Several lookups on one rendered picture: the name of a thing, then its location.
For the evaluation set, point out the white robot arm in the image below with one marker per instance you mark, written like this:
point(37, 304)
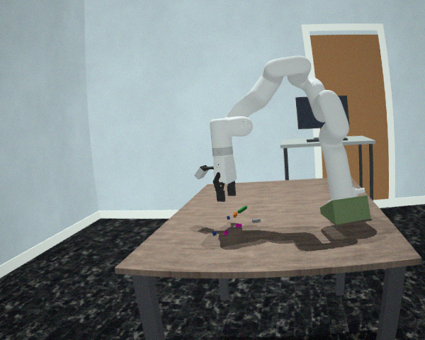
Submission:
point(297, 68)

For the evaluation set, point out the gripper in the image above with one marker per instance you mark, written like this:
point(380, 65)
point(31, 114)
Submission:
point(227, 172)

